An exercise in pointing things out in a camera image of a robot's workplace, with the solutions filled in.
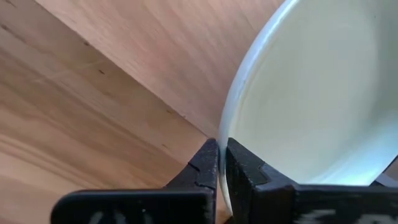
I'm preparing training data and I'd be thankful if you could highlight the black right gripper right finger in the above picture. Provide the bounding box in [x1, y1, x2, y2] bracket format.
[225, 137, 398, 224]

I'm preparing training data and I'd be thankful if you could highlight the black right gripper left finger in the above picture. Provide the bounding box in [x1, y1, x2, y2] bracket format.
[50, 138, 220, 224]

